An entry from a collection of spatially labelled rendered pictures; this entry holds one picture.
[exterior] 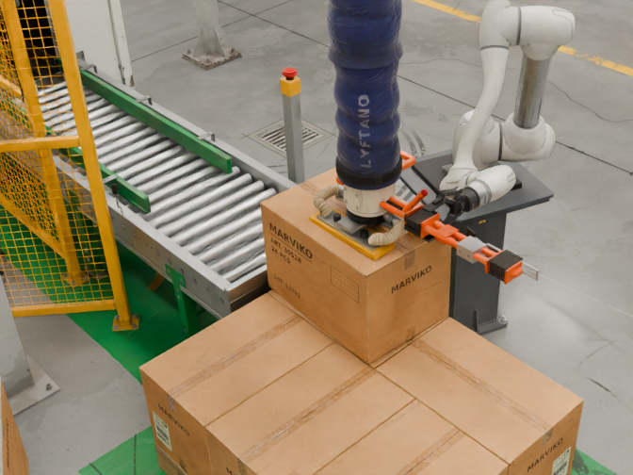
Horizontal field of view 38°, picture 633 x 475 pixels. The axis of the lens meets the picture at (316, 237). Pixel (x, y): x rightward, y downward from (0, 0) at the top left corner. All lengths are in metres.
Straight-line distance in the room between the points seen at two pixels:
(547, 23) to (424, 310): 1.09
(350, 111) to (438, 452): 1.12
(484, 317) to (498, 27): 1.48
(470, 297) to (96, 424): 1.69
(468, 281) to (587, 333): 0.62
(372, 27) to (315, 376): 1.23
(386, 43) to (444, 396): 1.20
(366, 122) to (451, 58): 3.76
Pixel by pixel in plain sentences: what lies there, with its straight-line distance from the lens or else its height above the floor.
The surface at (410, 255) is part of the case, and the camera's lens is 3.16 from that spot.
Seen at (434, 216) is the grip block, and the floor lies 1.12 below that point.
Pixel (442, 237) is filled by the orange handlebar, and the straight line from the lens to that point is 2.98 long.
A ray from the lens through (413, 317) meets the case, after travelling 3.35.
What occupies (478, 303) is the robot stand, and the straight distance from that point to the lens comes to 4.20.
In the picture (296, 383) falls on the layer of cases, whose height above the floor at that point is 0.54.
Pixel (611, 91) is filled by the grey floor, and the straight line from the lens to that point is 6.38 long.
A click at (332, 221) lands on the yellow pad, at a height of 0.97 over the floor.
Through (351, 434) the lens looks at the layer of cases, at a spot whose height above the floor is 0.54.
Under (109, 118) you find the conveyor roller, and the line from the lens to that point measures 5.03.
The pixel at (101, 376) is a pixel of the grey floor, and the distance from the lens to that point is 4.23.
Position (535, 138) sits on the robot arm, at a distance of 3.73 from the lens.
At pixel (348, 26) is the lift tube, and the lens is 2.82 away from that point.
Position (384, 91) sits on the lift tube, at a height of 1.50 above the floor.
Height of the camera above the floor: 2.84
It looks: 36 degrees down
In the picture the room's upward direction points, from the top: 3 degrees counter-clockwise
